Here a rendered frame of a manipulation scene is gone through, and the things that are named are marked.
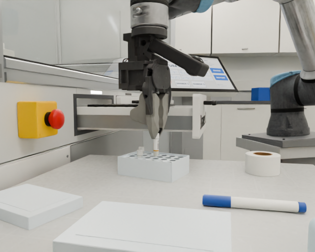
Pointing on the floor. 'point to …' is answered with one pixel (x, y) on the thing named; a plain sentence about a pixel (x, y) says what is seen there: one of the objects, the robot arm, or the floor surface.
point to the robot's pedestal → (289, 152)
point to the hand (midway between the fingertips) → (158, 132)
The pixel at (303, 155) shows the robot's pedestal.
